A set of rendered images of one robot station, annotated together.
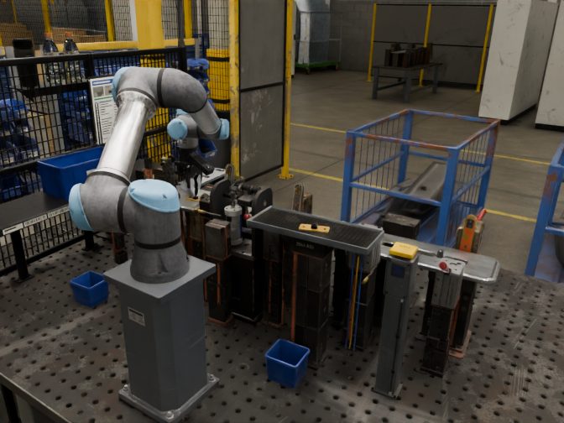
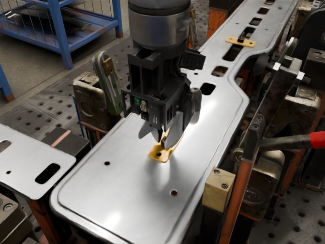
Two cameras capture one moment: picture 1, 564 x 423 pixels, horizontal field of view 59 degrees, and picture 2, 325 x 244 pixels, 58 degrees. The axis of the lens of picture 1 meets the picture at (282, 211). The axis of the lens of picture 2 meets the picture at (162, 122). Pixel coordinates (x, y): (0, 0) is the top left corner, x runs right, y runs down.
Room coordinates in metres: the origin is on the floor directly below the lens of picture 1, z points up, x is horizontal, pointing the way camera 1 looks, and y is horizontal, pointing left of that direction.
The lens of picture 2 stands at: (1.93, 0.74, 1.39)
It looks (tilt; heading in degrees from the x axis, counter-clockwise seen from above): 42 degrees down; 270
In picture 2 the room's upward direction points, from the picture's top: straight up
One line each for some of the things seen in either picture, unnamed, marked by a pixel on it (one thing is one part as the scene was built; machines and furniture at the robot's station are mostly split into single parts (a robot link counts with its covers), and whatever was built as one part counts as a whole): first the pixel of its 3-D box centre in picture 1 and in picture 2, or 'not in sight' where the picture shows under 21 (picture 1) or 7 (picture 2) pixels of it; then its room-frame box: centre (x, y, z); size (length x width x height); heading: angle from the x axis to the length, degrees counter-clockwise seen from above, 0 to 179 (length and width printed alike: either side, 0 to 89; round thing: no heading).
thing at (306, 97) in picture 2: (202, 252); (276, 159); (1.67, 0.30, 0.88); 0.11 x 0.09 x 0.37; 151
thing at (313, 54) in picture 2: (212, 252); (294, 136); (1.61, 0.25, 0.91); 0.07 x 0.05 x 0.42; 151
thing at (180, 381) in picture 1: (165, 333); not in sight; (1.14, 0.31, 0.90); 0.21 x 0.21 x 0.40; 57
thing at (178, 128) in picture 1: (184, 127); not in sight; (1.83, 0.37, 1.32); 0.11 x 0.11 x 0.08; 85
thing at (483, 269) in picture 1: (300, 224); (239, 39); (1.69, -0.07, 1.00); 1.38 x 0.22 x 0.02; 61
